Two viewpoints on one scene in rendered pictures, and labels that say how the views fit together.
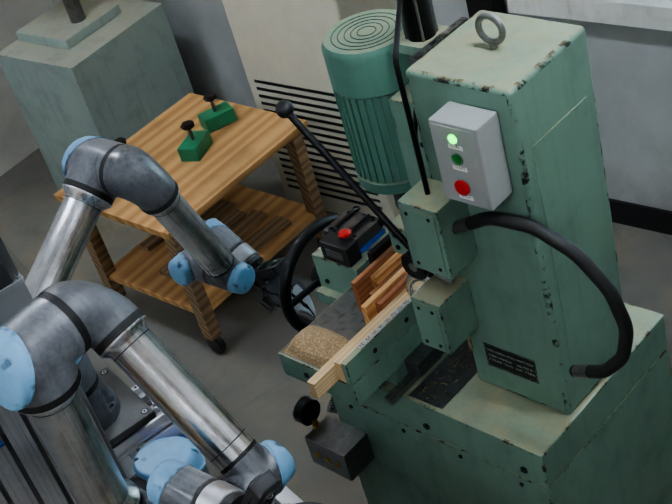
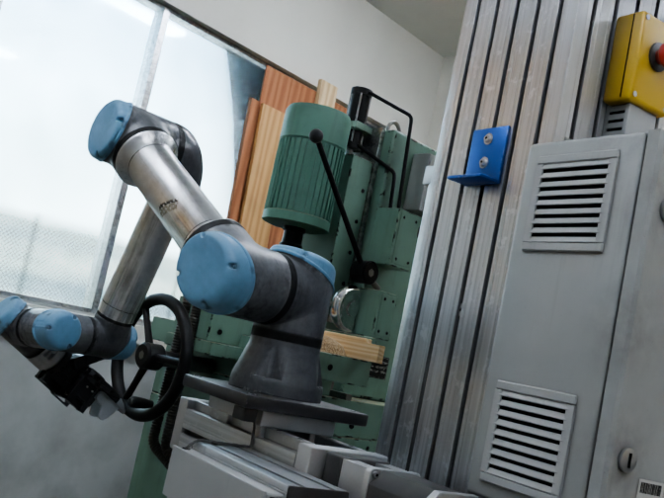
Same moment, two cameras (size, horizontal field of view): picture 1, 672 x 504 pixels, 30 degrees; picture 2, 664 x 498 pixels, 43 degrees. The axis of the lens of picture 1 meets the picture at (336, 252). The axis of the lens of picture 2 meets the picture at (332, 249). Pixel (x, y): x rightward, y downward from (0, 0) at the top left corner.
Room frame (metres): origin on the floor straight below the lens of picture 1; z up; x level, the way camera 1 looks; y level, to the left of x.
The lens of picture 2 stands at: (2.19, 2.01, 0.90)
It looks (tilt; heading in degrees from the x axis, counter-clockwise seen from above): 7 degrees up; 264
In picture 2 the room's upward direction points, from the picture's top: 12 degrees clockwise
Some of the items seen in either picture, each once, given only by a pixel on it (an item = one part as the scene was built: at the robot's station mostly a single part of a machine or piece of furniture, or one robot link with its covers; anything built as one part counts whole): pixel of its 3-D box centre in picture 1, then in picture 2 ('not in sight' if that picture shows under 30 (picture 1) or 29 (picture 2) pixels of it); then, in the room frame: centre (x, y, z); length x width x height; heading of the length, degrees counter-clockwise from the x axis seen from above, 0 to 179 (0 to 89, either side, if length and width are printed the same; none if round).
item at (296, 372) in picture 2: (78, 399); (281, 363); (2.08, 0.62, 0.87); 0.15 x 0.15 x 0.10
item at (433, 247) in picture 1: (437, 228); (393, 239); (1.79, -0.18, 1.22); 0.09 x 0.08 x 0.15; 38
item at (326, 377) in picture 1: (401, 305); (297, 338); (1.99, -0.09, 0.92); 0.55 x 0.02 x 0.04; 128
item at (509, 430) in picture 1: (490, 353); (292, 401); (1.96, -0.25, 0.76); 0.57 x 0.45 x 0.09; 38
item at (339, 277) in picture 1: (358, 259); (215, 322); (2.20, -0.04, 0.91); 0.15 x 0.14 x 0.09; 128
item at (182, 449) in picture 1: (172, 479); not in sight; (1.63, 0.40, 0.98); 0.13 x 0.12 x 0.14; 131
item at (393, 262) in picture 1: (399, 268); not in sight; (2.10, -0.12, 0.93); 0.15 x 0.02 x 0.07; 128
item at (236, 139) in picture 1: (198, 208); not in sight; (3.56, 0.40, 0.32); 0.66 x 0.57 x 0.64; 130
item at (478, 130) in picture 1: (470, 156); (427, 186); (1.71, -0.26, 1.40); 0.10 x 0.06 x 0.16; 38
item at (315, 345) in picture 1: (318, 341); (318, 342); (1.96, 0.09, 0.92); 0.14 x 0.09 x 0.04; 38
